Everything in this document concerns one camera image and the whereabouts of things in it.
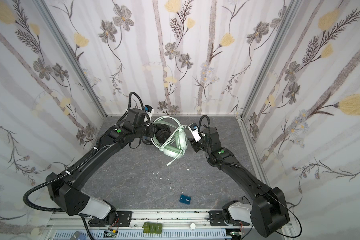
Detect black blue headphones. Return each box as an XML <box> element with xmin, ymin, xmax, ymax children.
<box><xmin>141</xmin><ymin>124</ymin><xmax>172</xmax><ymax>145</ymax></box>

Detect mint green headphones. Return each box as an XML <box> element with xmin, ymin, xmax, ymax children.
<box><xmin>151</xmin><ymin>116</ymin><xmax>188</xmax><ymax>166</ymax></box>

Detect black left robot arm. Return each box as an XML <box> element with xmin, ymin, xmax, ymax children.
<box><xmin>23</xmin><ymin>92</ymin><xmax>155</xmax><ymax>216</ymax></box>

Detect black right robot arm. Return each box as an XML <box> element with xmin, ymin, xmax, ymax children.
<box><xmin>188</xmin><ymin>115</ymin><xmax>295</xmax><ymax>238</ymax></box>

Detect small blue block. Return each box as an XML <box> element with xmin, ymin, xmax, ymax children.
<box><xmin>179</xmin><ymin>195</ymin><xmax>191</xmax><ymax>205</ymax></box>

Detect white round cap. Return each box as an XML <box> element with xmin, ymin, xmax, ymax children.
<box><xmin>190</xmin><ymin>223</ymin><xmax>196</xmax><ymax>231</ymax></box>

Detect green terminal block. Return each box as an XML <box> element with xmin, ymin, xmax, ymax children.
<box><xmin>143</xmin><ymin>222</ymin><xmax>163</xmax><ymax>235</ymax></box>

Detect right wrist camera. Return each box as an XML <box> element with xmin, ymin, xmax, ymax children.
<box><xmin>188</xmin><ymin>123</ymin><xmax>202</xmax><ymax>143</ymax></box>

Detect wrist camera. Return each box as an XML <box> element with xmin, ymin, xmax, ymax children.
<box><xmin>188</xmin><ymin>123</ymin><xmax>202</xmax><ymax>143</ymax></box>
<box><xmin>144</xmin><ymin>105</ymin><xmax>155</xmax><ymax>122</ymax></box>

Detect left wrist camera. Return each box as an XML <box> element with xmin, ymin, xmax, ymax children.
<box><xmin>144</xmin><ymin>105</ymin><xmax>155</xmax><ymax>122</ymax></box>

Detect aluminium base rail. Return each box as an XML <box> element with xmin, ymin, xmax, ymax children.
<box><xmin>40</xmin><ymin>209</ymin><xmax>263</xmax><ymax>240</ymax></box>

